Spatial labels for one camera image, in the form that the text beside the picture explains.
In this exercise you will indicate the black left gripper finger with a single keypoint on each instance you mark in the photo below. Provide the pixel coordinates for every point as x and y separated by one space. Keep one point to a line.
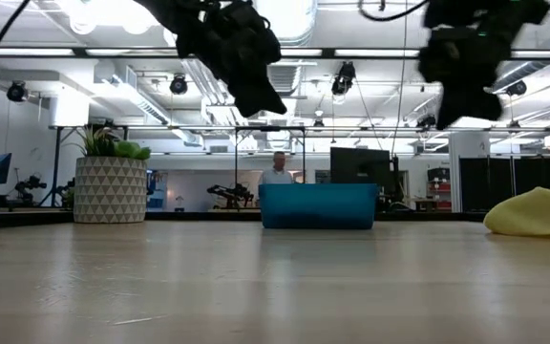
244 93
270 98

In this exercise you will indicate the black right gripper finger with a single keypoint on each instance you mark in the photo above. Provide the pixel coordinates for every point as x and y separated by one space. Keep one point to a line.
487 102
454 107

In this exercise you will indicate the teal plastic bin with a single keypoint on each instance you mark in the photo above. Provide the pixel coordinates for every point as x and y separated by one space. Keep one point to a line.
318 205

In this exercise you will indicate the yellow microfiber towel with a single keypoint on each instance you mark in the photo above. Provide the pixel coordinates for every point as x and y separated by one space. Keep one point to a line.
537 215

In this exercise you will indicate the background black robot arm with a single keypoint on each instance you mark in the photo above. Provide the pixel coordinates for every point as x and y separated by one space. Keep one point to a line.
232 193
29 186

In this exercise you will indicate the ceiling air vent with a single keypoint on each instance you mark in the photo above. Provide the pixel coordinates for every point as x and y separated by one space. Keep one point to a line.
284 79

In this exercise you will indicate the black ceiling spotlight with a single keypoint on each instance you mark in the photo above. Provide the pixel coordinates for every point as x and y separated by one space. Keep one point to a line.
178 85
344 79
16 92
427 122
516 89

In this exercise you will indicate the person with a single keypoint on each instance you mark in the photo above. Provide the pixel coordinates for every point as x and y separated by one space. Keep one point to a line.
277 174

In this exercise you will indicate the red shelf unit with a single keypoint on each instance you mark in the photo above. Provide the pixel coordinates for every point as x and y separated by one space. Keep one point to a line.
439 188

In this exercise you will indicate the black partition panels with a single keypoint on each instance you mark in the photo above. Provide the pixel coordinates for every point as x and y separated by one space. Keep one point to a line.
523 184

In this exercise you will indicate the black monitor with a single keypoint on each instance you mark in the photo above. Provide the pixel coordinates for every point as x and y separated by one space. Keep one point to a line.
358 165

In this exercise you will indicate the succulent plant in white pot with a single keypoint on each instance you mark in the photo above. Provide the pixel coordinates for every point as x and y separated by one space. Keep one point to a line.
110 191

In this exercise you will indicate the black overhead frame bar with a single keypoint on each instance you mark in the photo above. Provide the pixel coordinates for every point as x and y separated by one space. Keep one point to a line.
323 52

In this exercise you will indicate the black aluminium table frame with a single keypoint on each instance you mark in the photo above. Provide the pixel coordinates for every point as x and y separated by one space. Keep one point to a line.
208 216

